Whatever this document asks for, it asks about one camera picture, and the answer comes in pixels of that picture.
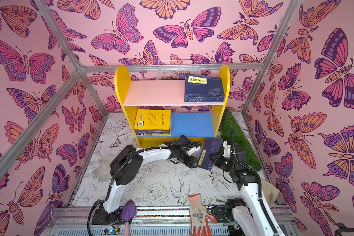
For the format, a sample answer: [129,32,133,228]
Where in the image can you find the green circuit board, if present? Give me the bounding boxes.
[104,227,120,236]

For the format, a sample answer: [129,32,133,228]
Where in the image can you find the white worn glove left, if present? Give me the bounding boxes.
[91,154,116,183]

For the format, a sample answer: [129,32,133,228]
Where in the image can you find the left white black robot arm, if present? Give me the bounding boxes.
[102,135,202,214]

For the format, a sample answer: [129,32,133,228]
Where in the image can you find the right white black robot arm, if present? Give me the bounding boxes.
[212,128,285,236]

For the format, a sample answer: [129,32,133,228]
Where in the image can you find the beige cloth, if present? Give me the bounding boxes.
[261,179,280,207]

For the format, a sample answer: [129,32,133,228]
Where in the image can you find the green artificial grass mat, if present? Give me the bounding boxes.
[218,108,263,171]

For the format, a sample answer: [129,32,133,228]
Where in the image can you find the white wire basket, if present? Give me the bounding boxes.
[156,59,202,80]

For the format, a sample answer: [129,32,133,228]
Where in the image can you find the red white work glove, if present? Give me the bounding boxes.
[188,194,217,236]

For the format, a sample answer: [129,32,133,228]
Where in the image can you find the purple garden trowel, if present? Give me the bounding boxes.
[121,199,136,236]

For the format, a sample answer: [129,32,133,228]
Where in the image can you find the thick navy book yellow spine label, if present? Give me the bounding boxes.
[184,74,225,103]

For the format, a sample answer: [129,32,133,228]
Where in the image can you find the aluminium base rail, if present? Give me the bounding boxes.
[45,206,300,236]

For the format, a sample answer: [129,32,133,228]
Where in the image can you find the yellow pink blue bookshelf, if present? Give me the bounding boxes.
[115,65,230,148]

